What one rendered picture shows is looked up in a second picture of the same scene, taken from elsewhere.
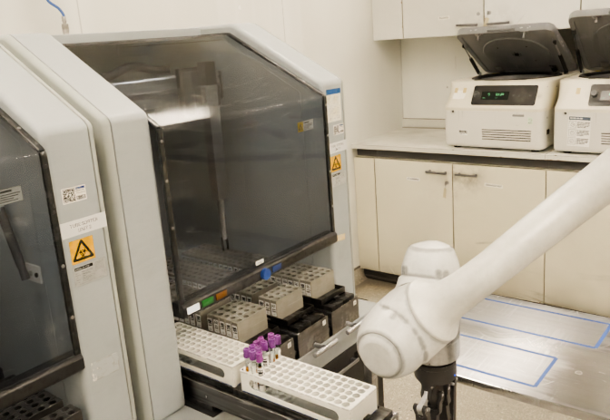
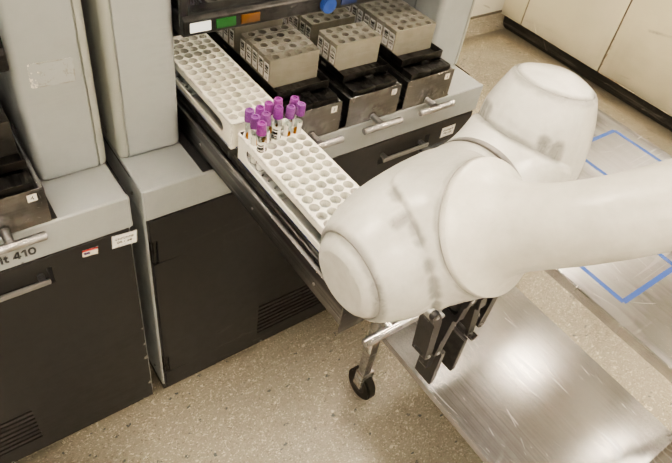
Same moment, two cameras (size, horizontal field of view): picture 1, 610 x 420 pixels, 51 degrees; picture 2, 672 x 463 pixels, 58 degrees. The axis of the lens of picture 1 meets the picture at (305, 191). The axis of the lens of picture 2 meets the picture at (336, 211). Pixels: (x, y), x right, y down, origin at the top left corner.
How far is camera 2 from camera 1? 56 cm
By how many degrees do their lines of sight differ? 30
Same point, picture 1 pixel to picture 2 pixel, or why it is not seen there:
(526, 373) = (621, 274)
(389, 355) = (360, 293)
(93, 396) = (31, 107)
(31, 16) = not seen: outside the picture
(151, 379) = (127, 103)
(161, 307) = (150, 12)
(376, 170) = not seen: outside the picture
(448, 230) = (623, 4)
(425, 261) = (528, 112)
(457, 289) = (549, 229)
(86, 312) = not seen: outside the picture
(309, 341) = (364, 110)
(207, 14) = not seen: outside the picture
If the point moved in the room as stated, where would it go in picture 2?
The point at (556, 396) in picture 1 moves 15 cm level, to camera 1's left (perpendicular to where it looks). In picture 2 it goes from (647, 331) to (539, 299)
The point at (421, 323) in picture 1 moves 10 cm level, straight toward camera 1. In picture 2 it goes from (448, 258) to (393, 370)
